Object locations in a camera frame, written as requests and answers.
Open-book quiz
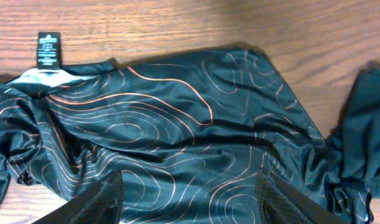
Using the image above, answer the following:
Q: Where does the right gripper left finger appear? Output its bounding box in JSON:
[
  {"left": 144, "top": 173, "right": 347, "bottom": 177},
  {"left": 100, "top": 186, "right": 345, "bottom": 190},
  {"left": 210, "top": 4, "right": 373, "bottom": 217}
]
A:
[{"left": 34, "top": 171, "right": 124, "bottom": 224}]

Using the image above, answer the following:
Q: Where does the dark garment at right edge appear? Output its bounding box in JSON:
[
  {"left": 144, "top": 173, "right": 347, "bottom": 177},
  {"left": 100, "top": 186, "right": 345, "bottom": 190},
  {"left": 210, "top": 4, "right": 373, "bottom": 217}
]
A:
[{"left": 326, "top": 63, "right": 380, "bottom": 223}]

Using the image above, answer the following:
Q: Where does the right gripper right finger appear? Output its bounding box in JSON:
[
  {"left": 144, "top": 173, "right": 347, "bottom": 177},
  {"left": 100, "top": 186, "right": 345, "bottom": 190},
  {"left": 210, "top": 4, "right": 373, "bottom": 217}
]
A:
[{"left": 255, "top": 171, "right": 346, "bottom": 224}]

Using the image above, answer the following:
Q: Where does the black jersey with orange lines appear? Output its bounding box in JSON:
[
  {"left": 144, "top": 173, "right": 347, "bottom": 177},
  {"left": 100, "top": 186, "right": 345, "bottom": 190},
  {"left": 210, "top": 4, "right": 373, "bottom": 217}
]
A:
[{"left": 0, "top": 48, "right": 327, "bottom": 223}]

